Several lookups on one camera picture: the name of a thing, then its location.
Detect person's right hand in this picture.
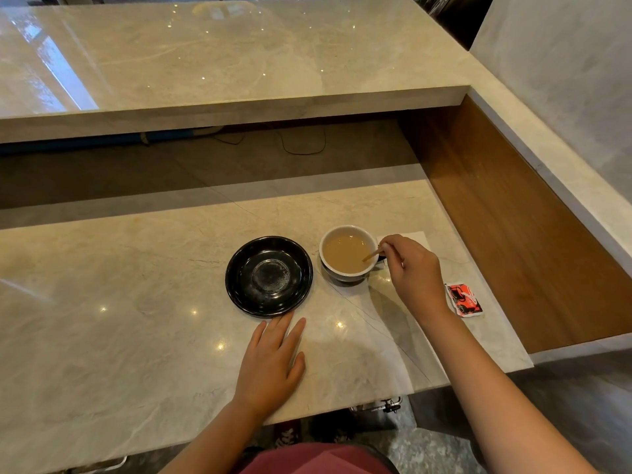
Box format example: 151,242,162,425
378,234,444,323

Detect person's left hand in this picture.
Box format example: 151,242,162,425
233,312,307,420

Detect person's right forearm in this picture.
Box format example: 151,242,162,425
419,306,600,474

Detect person's left forearm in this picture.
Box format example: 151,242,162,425
160,399,270,474

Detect white paper napkin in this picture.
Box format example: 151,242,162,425
377,231,431,272

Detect white cup with coffee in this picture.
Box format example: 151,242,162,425
319,225,386,283

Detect black saucer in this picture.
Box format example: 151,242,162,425
225,236,314,318

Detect red and white sachet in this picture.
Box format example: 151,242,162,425
445,283,484,318

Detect person's red clothing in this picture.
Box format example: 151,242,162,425
241,442,399,474

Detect blue pipe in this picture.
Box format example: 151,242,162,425
0,127,218,156

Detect metal bracket under table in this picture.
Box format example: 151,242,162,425
351,397,403,414

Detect black cable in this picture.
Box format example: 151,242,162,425
213,127,328,156

